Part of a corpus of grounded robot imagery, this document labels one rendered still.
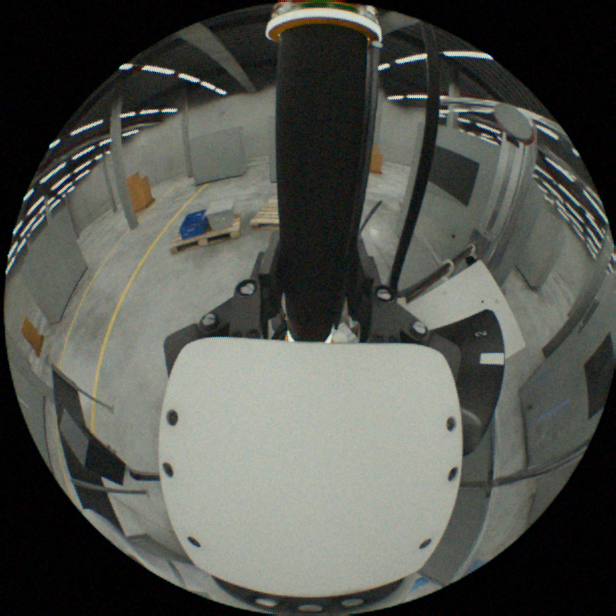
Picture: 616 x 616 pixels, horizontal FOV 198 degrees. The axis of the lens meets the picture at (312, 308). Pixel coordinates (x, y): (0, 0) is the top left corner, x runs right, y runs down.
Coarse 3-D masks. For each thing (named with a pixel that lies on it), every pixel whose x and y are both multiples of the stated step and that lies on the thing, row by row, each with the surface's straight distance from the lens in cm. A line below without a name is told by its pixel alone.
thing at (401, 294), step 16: (432, 32) 21; (432, 48) 19; (432, 64) 17; (432, 80) 17; (432, 96) 16; (432, 112) 16; (432, 128) 15; (432, 144) 15; (432, 160) 16; (416, 176) 16; (416, 192) 16; (416, 208) 16; (400, 240) 17; (400, 256) 18; (400, 272) 20; (448, 272) 40; (416, 288) 29; (400, 304) 27
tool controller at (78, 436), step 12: (72, 420) 82; (72, 432) 80; (84, 432) 75; (72, 444) 80; (84, 444) 71; (96, 444) 73; (108, 444) 84; (84, 456) 71; (96, 456) 72; (108, 456) 75; (96, 468) 74; (108, 468) 76; (120, 468) 80; (120, 480) 81
